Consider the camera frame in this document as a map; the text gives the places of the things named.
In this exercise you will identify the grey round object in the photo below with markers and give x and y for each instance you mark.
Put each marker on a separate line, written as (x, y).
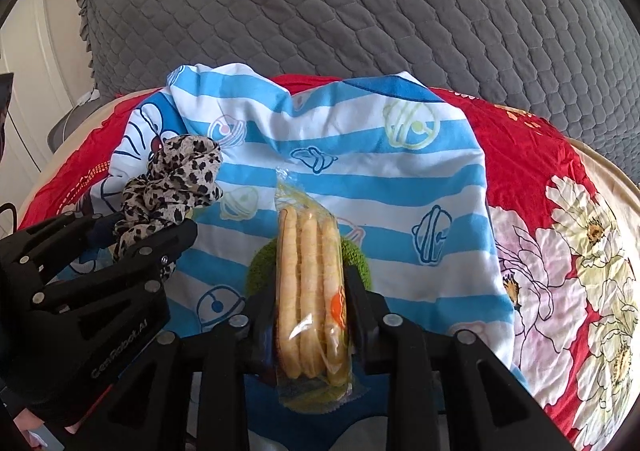
(70, 128)

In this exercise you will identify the blue striped cartoon cloth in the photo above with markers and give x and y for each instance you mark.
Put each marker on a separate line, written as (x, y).
(350, 191)

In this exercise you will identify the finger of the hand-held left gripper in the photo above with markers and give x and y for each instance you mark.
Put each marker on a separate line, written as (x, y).
(145, 266)
(50, 241)

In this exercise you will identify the leopard print scrunchie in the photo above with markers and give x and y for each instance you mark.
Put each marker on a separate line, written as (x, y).
(170, 176)

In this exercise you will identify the person's left hand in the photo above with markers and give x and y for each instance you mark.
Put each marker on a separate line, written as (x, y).
(35, 426)

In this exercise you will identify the clear cracker packet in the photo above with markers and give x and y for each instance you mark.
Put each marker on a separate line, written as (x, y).
(307, 281)

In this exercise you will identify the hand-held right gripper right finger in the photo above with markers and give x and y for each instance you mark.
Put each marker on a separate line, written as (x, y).
(357, 311)

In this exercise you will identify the green fuzzy scrunchie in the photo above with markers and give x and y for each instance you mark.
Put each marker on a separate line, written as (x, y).
(260, 273)

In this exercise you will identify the red floral bedsheet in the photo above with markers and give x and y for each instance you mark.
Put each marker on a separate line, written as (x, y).
(525, 146)

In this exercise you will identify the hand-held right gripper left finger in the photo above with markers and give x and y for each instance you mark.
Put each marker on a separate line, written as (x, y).
(261, 331)

